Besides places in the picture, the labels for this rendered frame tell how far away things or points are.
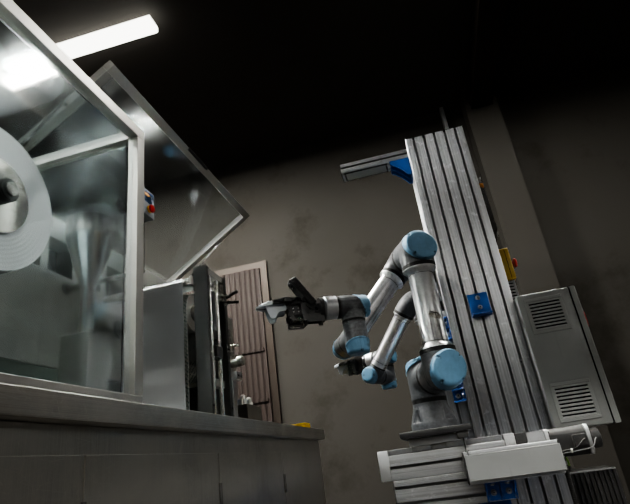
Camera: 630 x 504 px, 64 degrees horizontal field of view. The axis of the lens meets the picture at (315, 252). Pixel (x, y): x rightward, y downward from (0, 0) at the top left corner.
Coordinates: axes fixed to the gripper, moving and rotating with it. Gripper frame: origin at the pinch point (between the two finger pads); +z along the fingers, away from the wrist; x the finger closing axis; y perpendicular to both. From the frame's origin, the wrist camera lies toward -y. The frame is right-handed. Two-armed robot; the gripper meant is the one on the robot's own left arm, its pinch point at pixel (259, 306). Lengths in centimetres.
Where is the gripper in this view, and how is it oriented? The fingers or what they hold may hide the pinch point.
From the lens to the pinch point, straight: 160.4
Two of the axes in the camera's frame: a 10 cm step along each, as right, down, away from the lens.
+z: -9.7, 0.4, -2.5
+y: 1.6, 8.5, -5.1
